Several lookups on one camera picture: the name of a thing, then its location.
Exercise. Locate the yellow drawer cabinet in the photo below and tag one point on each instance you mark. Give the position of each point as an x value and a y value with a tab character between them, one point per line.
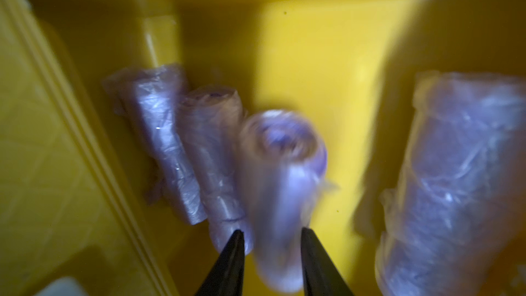
72	172

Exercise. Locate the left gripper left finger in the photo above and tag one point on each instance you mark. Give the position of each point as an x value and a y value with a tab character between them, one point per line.
226	277

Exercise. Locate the yellow bottom drawer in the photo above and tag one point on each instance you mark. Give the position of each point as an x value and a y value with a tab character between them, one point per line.
347	65

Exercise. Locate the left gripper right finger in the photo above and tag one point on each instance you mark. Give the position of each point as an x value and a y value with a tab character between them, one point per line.
321	276

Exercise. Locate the purple roll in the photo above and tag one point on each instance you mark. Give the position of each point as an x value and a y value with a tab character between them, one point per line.
460	196
282	164
149	99
209	119

